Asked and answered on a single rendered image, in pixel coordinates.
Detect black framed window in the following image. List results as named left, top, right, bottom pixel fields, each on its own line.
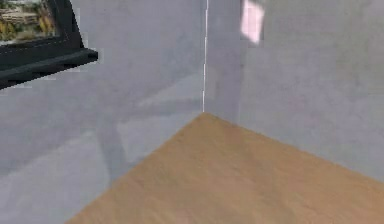
left=0, top=0, right=99, bottom=90

